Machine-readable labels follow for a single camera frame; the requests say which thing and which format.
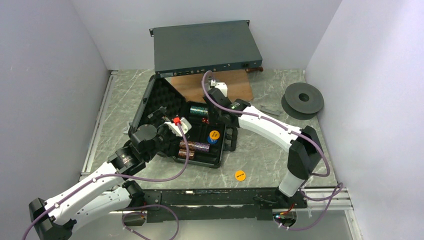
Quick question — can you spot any orange big blind button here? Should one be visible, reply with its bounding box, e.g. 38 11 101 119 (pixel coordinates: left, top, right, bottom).
208 130 221 141

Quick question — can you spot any blue small blind button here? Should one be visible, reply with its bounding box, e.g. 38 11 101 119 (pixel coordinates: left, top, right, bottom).
207 136 219 144

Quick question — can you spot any black poker set case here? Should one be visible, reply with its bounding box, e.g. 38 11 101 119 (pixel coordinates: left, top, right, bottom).
125 75 238 169

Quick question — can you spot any purple poker chip stack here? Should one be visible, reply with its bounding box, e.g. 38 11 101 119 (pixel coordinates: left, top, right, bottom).
194 142 210 153

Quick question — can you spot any orange brown poker chip stack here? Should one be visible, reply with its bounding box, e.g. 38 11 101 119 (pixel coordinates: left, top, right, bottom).
179 140 196 151

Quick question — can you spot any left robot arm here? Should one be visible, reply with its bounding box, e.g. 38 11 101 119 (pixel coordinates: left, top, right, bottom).
29 107 192 240

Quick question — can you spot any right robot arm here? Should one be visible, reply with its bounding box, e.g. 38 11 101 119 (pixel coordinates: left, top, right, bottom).
203 87 328 208

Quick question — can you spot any green poker chip stack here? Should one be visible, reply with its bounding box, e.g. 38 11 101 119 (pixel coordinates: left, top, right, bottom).
189 106 208 116

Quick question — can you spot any wooden board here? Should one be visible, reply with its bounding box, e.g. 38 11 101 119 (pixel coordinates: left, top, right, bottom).
170 70 254 103

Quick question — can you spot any small grey metal plate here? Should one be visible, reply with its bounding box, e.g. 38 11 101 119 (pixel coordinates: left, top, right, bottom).
260 105 282 116

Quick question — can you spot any yellow big blind button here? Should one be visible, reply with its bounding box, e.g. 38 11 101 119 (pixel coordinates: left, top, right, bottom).
234 170 247 182

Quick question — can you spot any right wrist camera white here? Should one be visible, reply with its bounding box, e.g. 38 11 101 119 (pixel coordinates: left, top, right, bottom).
209 79 228 97

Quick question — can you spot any grey rack network switch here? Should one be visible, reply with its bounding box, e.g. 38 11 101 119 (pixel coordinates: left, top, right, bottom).
149 20 263 78

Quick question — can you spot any black cable spool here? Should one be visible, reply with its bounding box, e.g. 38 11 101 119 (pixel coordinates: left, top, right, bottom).
281 82 325 120

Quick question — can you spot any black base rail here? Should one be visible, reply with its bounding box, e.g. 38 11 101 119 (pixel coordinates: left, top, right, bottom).
124 187 308 223

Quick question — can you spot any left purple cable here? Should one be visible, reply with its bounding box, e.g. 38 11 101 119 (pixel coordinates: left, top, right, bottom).
21 121 190 240

